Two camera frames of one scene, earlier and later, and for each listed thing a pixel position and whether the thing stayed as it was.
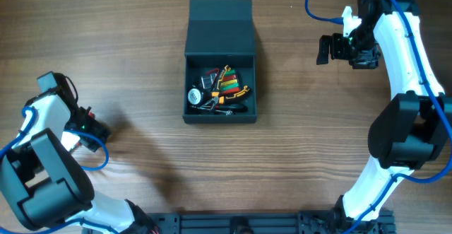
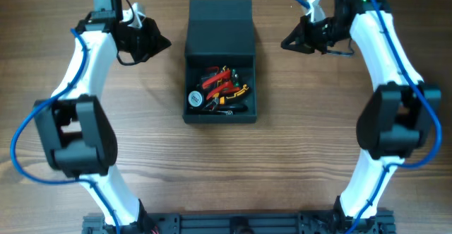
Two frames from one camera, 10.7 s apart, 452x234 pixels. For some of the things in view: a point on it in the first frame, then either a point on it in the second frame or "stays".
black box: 219,32 stays
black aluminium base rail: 272,222 stays
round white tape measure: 193,95 stays
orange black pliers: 215,97 -> 225,78
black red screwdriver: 232,107 stays
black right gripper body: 336,47 -> 307,34
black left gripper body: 97,135 -> 142,39
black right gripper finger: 323,51 -> 295,41
